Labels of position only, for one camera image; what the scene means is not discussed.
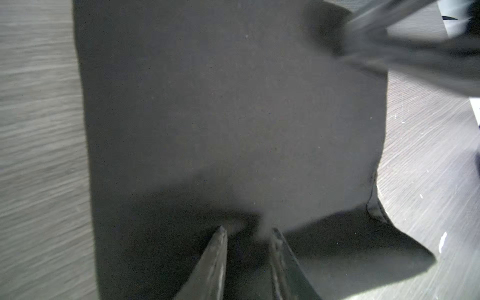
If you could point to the black garment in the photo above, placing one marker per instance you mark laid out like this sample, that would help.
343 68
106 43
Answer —
201 114

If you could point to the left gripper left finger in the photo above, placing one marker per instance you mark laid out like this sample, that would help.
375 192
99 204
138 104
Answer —
207 280

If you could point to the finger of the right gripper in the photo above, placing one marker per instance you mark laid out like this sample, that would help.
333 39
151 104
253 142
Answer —
452 64
381 14

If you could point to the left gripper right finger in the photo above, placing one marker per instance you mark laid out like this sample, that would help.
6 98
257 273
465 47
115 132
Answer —
288 280

